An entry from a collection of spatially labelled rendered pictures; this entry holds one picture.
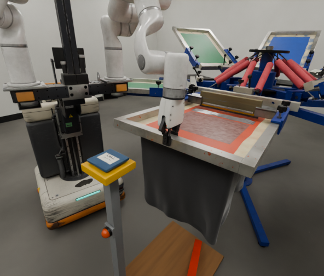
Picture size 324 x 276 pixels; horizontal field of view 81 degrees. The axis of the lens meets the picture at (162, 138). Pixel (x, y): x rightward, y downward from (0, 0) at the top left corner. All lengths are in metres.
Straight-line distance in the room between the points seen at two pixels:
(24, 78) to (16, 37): 0.16
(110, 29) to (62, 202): 1.20
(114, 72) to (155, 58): 0.53
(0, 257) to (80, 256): 0.52
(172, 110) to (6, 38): 0.73
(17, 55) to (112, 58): 0.41
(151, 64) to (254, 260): 1.46
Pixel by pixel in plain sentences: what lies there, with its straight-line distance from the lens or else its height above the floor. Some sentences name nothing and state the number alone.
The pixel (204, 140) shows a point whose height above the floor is 0.98.
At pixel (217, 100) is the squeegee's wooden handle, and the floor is 1.03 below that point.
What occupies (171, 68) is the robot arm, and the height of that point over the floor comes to 1.26.
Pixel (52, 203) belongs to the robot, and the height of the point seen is 0.28.
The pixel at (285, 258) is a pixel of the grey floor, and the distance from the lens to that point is 1.81.
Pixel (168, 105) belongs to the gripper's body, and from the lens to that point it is 0.61.
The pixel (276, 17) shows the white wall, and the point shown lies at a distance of 5.36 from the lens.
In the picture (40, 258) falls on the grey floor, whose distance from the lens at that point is 1.72.
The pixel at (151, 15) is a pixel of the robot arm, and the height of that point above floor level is 1.40.
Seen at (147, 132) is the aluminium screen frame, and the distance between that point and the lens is 0.74.
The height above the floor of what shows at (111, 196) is 0.83.
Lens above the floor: 1.31
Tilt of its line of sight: 26 degrees down
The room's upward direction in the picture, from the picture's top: 2 degrees clockwise
